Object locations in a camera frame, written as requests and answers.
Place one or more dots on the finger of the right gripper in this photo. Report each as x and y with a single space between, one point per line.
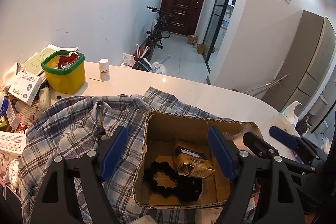
265 151
303 148

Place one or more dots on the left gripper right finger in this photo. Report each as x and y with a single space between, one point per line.
278 198

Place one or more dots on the gold cigarette pack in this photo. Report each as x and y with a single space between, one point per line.
191 161

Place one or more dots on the white tissue pack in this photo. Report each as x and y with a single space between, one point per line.
287 120

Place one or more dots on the small white box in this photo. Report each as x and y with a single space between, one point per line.
207 215

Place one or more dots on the blue plaid shirt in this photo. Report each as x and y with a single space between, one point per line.
73 126

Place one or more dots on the brown cardboard box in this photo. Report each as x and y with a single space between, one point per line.
161 131

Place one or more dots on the beige refrigerator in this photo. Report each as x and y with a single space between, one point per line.
306 63

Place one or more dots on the white mask box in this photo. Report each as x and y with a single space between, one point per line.
25 87

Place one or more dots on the yellow green-rimmed container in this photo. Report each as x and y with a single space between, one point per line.
65 71

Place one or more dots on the cardboard boxes on floor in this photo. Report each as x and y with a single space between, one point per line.
193 41

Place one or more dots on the white pill bottle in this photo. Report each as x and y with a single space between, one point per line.
104 69

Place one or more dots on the black bicycle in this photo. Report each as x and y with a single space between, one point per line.
161 30

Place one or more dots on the black framed glass door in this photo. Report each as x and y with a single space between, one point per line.
216 30

